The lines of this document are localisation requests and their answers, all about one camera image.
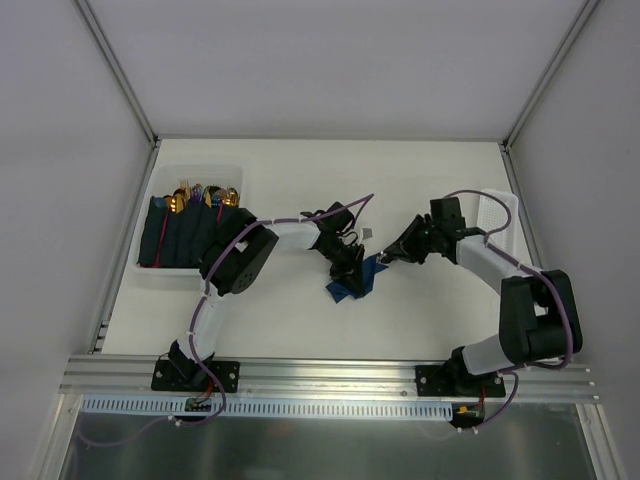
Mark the gold utensils in bin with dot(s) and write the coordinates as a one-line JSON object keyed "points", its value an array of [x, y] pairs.
{"points": [[211, 196]]}

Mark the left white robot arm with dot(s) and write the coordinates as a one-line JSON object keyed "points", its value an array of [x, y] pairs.
{"points": [[238, 250]]}

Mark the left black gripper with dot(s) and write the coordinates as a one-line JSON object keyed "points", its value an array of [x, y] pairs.
{"points": [[347, 263]]}

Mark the rolled dark napkin bundles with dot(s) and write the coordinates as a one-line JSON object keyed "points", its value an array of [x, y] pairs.
{"points": [[178, 240]]}

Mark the blue paper napkin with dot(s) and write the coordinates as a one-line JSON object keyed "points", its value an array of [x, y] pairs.
{"points": [[358, 284]]}

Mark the aluminium mounting rail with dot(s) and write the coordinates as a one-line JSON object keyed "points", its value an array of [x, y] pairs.
{"points": [[319, 379]]}

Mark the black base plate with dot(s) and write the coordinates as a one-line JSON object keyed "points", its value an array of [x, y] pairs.
{"points": [[441, 381], [190, 377]]}

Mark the white slotted cable duct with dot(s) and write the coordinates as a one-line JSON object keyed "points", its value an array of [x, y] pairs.
{"points": [[268, 408]]}

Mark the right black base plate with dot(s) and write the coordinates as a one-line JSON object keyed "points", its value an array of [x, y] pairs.
{"points": [[441, 381]]}

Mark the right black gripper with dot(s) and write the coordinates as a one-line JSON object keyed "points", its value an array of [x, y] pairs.
{"points": [[417, 240]]}

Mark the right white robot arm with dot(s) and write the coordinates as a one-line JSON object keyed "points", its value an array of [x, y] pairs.
{"points": [[538, 322]]}

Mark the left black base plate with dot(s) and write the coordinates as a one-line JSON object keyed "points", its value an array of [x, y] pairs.
{"points": [[190, 377]]}

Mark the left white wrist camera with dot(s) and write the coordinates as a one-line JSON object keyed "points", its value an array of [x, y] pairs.
{"points": [[366, 233]]}

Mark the white plastic bin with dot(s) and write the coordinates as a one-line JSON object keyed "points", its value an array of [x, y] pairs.
{"points": [[164, 181]]}

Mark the white perforated utensil tray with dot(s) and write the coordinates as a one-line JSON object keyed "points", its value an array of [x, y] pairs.
{"points": [[498, 214]]}

